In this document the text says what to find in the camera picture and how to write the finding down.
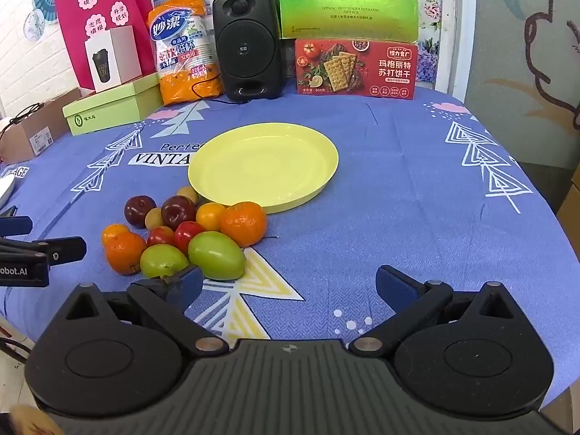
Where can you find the large orange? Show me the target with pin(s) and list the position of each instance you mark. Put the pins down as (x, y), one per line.
(243, 224)

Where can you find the blue printed tablecloth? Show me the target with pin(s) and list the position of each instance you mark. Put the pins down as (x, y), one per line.
(408, 190)

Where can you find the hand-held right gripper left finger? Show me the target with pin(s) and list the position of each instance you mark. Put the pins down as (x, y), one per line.
(190, 286)

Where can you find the medium orange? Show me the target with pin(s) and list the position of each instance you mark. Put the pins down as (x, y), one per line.
(124, 253)

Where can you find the yellow plastic plate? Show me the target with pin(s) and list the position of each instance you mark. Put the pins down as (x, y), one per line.
(265, 163)

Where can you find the red cracker box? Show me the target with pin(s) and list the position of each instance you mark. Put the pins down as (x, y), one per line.
(355, 69)

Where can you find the white rounded object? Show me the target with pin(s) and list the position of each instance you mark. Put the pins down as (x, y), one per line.
(5, 190)

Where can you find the small orange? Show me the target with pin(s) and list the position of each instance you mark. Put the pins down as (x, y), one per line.
(113, 232)

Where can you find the yellow-orange round fruit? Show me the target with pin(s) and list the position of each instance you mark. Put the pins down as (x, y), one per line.
(210, 216)

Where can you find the orange paper cup package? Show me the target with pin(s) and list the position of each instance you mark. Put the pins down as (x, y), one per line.
(185, 45)

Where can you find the large green fruit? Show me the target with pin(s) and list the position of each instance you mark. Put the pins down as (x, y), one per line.
(216, 254)

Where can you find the brown cardboard box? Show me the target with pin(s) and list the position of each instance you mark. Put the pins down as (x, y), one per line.
(31, 129)

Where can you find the pink paper bag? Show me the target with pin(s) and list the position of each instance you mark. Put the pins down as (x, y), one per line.
(95, 4)

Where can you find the dark purple plum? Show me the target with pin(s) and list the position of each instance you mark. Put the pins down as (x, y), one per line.
(139, 210)
(178, 211)

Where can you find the small tan fruit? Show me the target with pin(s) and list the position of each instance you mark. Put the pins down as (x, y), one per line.
(153, 218)
(187, 194)

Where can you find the light green flat box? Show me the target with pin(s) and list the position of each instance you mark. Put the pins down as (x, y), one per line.
(113, 106)

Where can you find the shiny green gift box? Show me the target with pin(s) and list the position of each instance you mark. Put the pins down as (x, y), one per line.
(346, 0)

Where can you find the white frame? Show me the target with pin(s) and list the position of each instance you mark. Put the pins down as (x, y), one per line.
(455, 31)

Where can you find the small green fruit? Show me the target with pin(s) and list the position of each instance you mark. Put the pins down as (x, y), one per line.
(162, 259)

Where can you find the black speaker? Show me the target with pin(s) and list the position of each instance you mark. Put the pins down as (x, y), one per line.
(247, 50)

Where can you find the floral cloth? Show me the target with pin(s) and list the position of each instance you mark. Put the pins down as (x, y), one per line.
(428, 45)

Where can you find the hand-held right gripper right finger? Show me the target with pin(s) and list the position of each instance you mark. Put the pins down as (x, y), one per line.
(393, 286)

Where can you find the white box with cup print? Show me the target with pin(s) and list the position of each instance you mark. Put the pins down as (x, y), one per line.
(113, 61)

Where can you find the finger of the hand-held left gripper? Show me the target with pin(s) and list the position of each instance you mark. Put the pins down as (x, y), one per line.
(16, 225)
(63, 249)

